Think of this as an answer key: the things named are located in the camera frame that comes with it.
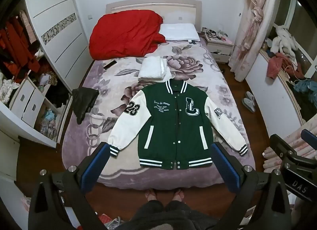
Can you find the white pillow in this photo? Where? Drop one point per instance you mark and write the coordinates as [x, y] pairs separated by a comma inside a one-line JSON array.
[[179, 32]]

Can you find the white plush toy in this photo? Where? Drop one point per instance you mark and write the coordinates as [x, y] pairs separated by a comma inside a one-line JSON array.
[[282, 41]]

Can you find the floral plush blanket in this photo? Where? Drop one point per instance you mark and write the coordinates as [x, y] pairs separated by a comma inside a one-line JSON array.
[[111, 81]]

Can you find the window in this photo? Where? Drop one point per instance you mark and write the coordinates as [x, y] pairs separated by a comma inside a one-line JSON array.
[[297, 9]]

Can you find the black leather garment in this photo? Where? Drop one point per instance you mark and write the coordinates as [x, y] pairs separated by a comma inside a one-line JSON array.
[[84, 101]]

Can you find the pink garment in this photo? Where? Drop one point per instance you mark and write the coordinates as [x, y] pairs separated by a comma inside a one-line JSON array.
[[275, 65]]

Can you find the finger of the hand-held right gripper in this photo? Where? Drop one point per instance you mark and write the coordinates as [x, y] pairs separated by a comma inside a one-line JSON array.
[[309, 139], [281, 145]]

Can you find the red quilt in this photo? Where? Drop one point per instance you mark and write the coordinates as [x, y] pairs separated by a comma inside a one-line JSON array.
[[123, 34]]

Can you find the black phone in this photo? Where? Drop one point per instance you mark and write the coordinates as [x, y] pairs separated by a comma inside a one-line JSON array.
[[110, 64]]

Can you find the person's foot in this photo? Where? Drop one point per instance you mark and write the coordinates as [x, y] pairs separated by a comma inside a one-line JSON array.
[[178, 194], [151, 194]]

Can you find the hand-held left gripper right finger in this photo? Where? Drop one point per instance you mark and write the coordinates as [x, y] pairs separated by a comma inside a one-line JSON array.
[[226, 168]]

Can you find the beige bed headboard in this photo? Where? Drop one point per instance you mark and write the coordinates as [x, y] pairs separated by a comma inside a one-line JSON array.
[[173, 9]]

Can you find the red patterned box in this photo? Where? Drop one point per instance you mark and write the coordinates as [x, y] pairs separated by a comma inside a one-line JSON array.
[[108, 223]]

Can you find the hanging red clothes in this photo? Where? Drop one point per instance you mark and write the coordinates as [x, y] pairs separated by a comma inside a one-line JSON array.
[[17, 49]]

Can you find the person's left foot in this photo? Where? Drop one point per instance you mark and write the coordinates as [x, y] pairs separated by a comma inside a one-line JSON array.
[[151, 194]]

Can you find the white nightstand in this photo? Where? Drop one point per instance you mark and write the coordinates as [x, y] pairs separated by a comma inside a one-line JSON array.
[[219, 49]]

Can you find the folded white cloth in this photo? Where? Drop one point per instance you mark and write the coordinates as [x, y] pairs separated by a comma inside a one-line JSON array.
[[153, 67]]

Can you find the teal cloth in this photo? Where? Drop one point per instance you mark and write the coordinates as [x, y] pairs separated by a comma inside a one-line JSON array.
[[304, 86]]

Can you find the white wardrobe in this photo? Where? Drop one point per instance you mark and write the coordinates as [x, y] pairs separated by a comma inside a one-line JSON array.
[[57, 9]]

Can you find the leopard print cloth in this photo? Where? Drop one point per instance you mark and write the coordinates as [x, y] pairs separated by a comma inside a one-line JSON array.
[[50, 79]]

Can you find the grey slipper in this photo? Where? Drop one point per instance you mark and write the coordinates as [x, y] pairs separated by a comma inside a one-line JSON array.
[[249, 95], [248, 105]]

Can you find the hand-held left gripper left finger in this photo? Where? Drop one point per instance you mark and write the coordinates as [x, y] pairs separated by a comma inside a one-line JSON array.
[[95, 168]]

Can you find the person's dark trousers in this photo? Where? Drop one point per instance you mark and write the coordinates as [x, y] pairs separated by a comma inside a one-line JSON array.
[[171, 216]]

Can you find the pile of small toiletries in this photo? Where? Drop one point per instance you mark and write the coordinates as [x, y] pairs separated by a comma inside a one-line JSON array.
[[215, 34]]

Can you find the green and white varsity jacket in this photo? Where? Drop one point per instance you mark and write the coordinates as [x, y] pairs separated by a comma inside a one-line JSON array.
[[173, 121]]

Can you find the white drawer unit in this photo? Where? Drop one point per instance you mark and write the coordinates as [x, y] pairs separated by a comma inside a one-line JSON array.
[[29, 103]]

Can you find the person's right foot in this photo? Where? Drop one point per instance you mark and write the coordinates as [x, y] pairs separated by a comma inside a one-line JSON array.
[[178, 194]]

